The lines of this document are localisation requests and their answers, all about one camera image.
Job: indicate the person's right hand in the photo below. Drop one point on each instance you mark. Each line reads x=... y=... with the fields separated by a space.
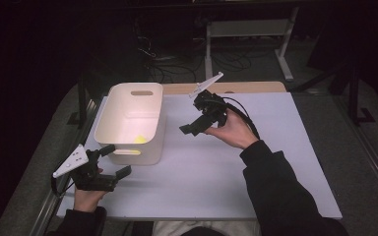
x=234 y=131

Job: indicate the metal floor rail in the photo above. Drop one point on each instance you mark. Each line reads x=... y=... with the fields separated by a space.
x=374 y=157
x=47 y=209

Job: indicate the white table mat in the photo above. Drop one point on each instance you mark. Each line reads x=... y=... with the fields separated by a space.
x=193 y=177

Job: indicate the yellow shuttlecock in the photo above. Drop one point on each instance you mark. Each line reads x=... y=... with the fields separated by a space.
x=140 y=139

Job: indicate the white plastic storage bin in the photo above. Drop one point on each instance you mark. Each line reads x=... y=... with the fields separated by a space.
x=129 y=114

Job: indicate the person's grey pants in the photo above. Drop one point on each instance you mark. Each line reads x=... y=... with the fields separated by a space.
x=206 y=227

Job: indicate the person's left hand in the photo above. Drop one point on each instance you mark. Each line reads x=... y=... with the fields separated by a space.
x=86 y=200

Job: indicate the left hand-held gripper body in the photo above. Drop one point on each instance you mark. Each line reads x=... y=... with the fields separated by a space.
x=92 y=183

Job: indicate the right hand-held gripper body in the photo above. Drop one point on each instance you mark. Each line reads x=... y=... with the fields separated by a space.
x=213 y=105

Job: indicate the white metal desk frame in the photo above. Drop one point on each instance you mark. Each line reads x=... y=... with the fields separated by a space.
x=247 y=29

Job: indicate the black metal stand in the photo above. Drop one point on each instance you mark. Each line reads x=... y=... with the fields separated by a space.
x=82 y=98
x=352 y=98

